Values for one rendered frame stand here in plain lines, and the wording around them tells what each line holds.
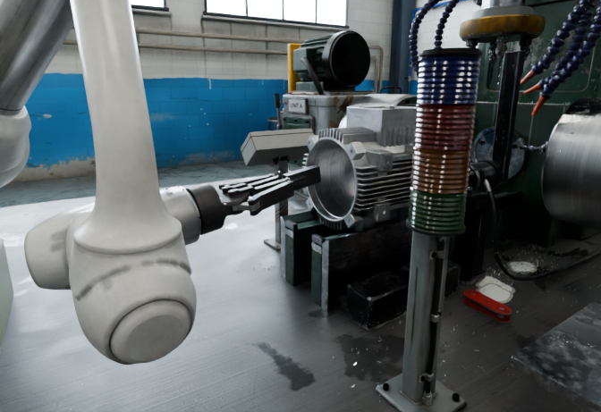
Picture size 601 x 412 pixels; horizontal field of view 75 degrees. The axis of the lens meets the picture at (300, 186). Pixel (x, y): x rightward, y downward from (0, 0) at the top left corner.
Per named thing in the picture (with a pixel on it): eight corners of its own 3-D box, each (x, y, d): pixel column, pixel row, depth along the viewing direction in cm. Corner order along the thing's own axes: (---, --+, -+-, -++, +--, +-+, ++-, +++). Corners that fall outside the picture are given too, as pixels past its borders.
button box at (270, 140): (306, 159, 100) (299, 142, 102) (319, 145, 95) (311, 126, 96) (245, 166, 91) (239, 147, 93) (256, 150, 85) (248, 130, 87)
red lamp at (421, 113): (436, 141, 46) (440, 102, 45) (484, 147, 41) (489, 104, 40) (401, 146, 43) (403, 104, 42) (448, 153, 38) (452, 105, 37)
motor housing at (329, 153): (370, 200, 94) (374, 121, 89) (436, 222, 78) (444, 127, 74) (300, 214, 83) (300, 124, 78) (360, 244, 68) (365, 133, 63)
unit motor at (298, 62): (318, 145, 169) (319, 41, 159) (371, 155, 143) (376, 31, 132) (266, 149, 155) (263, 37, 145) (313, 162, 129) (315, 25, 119)
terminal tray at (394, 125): (386, 138, 87) (388, 105, 85) (425, 144, 78) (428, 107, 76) (344, 142, 80) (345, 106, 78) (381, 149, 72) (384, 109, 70)
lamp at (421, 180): (433, 179, 47) (436, 141, 46) (479, 189, 42) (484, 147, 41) (398, 185, 44) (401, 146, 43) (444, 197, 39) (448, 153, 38)
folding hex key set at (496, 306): (514, 320, 66) (516, 310, 66) (503, 325, 65) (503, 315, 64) (470, 297, 74) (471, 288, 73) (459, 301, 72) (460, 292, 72)
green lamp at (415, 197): (430, 214, 48) (433, 179, 47) (475, 229, 43) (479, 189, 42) (396, 223, 45) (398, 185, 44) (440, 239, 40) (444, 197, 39)
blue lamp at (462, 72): (440, 102, 45) (444, 61, 44) (489, 104, 40) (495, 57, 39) (403, 104, 42) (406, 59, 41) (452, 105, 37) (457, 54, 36)
